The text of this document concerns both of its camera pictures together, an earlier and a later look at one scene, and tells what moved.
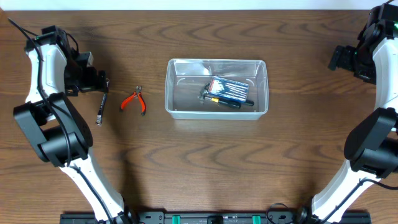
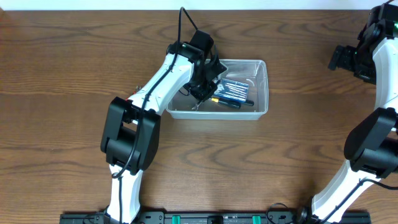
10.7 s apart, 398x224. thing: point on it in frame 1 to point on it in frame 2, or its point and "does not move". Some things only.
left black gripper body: [101, 81] to [203, 89]
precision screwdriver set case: [228, 88] does not move
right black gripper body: [357, 61] does not move
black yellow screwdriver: [227, 103] does not move
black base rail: [217, 218] does not move
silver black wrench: [98, 120] to [196, 106]
